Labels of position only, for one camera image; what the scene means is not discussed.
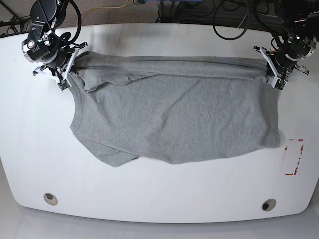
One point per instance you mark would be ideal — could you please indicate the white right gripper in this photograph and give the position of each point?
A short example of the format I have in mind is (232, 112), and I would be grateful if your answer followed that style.
(59, 68)

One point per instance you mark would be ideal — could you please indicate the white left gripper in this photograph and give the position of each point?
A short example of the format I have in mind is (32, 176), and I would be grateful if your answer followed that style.
(281, 67)

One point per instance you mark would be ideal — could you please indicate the grey T-shirt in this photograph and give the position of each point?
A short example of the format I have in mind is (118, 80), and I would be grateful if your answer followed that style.
(174, 109)

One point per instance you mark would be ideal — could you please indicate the black tripod stand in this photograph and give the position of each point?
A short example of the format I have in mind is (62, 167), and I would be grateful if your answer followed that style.
(16, 25)

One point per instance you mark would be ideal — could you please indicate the red tape rectangle marking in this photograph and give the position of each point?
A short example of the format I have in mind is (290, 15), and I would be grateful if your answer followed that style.
(292, 156)

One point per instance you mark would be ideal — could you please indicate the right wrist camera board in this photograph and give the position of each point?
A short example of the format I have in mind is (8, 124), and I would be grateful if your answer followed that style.
(63, 85)

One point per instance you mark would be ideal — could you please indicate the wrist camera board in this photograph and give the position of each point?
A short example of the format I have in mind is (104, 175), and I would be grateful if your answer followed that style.
(281, 84)
(63, 85)

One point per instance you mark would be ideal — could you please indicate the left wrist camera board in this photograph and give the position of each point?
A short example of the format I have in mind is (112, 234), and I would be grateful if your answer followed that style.
(281, 84)

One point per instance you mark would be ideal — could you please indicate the left table cable grommet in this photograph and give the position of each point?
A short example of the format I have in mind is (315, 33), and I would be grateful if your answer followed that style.
(50, 199)

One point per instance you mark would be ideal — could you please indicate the table cable grommet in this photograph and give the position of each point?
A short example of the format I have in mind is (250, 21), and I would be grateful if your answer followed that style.
(50, 199)
(269, 205)

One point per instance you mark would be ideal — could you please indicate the right table cable grommet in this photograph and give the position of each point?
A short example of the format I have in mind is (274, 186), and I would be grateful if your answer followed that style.
(269, 205)

